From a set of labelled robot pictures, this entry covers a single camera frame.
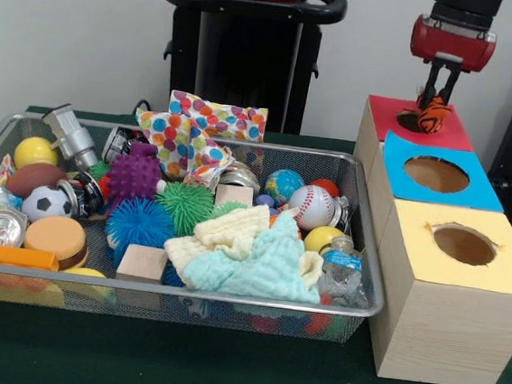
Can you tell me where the blue green globe ball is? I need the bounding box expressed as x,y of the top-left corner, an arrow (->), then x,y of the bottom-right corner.
262,167 -> 307,210

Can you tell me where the orange striped tiger plush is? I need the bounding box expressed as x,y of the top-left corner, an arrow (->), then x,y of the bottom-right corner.
413,89 -> 456,136

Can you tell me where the teal muslin cloth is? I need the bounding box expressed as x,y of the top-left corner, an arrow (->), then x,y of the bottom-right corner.
182,201 -> 330,304

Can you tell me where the orange toy brick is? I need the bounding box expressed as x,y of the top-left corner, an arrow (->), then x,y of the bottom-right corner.
0,243 -> 61,273

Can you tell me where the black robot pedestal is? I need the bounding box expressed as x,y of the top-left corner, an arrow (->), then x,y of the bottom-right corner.
148,0 -> 348,139

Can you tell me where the wooden three-hole box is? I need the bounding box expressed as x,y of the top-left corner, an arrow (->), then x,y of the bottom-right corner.
331,94 -> 512,384

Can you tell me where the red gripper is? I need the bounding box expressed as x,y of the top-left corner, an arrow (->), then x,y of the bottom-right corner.
404,12 -> 500,111

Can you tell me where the shallow mesh bin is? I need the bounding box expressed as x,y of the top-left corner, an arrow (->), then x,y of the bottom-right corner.
0,110 -> 401,350

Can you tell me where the pale yellow muslin cloth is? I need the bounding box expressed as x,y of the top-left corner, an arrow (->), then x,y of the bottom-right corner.
159,193 -> 330,299

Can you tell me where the yellow ball with black band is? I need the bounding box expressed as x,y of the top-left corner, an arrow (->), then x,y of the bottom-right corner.
303,223 -> 347,256

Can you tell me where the dark green table cloth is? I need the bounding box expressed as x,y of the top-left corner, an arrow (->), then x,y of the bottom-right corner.
0,101 -> 512,384

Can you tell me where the purple knobbly toy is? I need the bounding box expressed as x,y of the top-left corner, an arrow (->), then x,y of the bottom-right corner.
102,139 -> 167,213

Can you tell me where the brown toy football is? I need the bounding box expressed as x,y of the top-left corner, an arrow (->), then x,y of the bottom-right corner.
5,159 -> 69,202

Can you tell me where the orange foam disc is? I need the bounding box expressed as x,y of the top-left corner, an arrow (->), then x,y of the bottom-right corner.
21,212 -> 92,273

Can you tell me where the plain yellow ball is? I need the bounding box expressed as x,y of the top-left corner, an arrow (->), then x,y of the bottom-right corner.
12,135 -> 61,173

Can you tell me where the white baseball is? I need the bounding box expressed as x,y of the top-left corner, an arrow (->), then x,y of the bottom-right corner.
286,181 -> 338,232

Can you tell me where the green spiky ball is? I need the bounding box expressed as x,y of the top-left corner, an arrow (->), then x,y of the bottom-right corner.
212,199 -> 247,219
150,179 -> 217,242

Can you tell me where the blue spiky ball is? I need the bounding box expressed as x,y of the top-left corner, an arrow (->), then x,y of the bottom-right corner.
102,193 -> 179,262

